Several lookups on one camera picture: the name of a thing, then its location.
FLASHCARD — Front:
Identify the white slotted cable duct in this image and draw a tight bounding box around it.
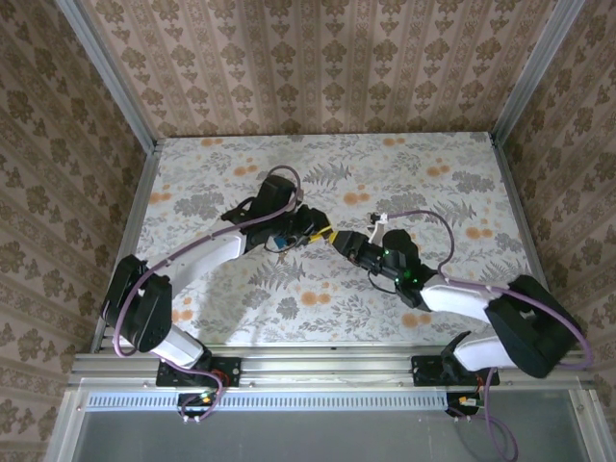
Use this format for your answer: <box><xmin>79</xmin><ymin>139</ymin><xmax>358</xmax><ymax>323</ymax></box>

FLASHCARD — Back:
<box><xmin>86</xmin><ymin>392</ymin><xmax>451</xmax><ymax>412</ymax></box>

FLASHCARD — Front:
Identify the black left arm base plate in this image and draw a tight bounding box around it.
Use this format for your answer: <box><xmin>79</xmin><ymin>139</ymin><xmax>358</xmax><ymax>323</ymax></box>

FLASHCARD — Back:
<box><xmin>156</xmin><ymin>356</ymin><xmax>243</xmax><ymax>389</ymax></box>

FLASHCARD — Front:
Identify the aluminium table side rail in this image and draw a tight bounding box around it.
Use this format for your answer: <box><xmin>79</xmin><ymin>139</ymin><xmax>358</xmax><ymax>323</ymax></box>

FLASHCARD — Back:
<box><xmin>489</xmin><ymin>132</ymin><xmax>551</xmax><ymax>291</ymax></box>
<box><xmin>90</xmin><ymin>139</ymin><xmax>163</xmax><ymax>355</ymax></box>

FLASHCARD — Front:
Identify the black right connector box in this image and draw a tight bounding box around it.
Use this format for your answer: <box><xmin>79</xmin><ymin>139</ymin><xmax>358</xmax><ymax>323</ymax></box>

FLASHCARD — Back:
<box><xmin>445</xmin><ymin>392</ymin><xmax>485</xmax><ymax>419</ymax></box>

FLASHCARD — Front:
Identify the long aluminium mounting rail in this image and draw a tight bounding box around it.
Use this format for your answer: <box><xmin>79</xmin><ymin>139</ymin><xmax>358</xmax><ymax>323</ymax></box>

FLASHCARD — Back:
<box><xmin>66</xmin><ymin>344</ymin><xmax>598</xmax><ymax>392</ymax></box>

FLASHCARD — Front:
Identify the floral patterned table sheet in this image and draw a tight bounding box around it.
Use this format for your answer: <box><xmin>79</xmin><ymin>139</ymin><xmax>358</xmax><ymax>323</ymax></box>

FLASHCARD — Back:
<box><xmin>103</xmin><ymin>133</ymin><xmax>562</xmax><ymax>346</ymax></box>

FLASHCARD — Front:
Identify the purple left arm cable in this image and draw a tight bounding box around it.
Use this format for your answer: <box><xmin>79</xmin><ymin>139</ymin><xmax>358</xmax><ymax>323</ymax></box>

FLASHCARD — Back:
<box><xmin>111</xmin><ymin>165</ymin><xmax>304</xmax><ymax>425</ymax></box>

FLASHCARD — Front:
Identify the aluminium frame post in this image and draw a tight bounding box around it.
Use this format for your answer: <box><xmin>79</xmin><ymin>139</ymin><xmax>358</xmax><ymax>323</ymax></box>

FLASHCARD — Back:
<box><xmin>491</xmin><ymin>0</ymin><xmax>587</xmax><ymax>145</ymax></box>
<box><xmin>52</xmin><ymin>0</ymin><xmax>161</xmax><ymax>154</ymax></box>

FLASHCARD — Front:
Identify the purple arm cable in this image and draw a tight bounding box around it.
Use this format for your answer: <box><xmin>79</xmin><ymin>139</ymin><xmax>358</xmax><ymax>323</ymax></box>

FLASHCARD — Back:
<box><xmin>382</xmin><ymin>208</ymin><xmax>595</xmax><ymax>459</ymax></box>
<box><xmin>111</xmin><ymin>165</ymin><xmax>304</xmax><ymax>425</ymax></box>

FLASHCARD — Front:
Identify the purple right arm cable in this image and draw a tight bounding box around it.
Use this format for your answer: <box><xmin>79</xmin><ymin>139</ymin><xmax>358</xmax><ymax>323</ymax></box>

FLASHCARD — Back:
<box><xmin>382</xmin><ymin>208</ymin><xmax>595</xmax><ymax>459</ymax></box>

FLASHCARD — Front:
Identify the thin black right gripper wire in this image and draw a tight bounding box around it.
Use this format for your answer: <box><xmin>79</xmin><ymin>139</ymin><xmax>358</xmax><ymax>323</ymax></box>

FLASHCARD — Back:
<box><xmin>367</xmin><ymin>270</ymin><xmax>401</xmax><ymax>294</ymax></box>

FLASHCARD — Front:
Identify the black left connector box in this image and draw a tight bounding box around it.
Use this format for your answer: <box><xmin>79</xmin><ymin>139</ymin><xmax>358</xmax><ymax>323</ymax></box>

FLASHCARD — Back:
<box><xmin>176</xmin><ymin>392</ymin><xmax>223</xmax><ymax>419</ymax></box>

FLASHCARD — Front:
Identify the grey metal lower platform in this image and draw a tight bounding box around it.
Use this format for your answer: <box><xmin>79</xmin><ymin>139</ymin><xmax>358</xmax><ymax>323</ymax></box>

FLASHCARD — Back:
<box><xmin>45</xmin><ymin>377</ymin><xmax>610</xmax><ymax>462</ymax></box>

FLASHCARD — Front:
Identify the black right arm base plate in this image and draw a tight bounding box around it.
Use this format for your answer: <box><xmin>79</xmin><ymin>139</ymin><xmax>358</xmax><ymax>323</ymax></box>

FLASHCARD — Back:
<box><xmin>411</xmin><ymin>354</ymin><xmax>501</xmax><ymax>388</ymax></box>

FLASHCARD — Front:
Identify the black connector box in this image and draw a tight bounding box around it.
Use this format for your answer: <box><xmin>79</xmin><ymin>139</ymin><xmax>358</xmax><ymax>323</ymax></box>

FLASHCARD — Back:
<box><xmin>176</xmin><ymin>392</ymin><xmax>223</xmax><ymax>419</ymax></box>
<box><xmin>445</xmin><ymin>392</ymin><xmax>485</xmax><ymax>419</ymax></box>

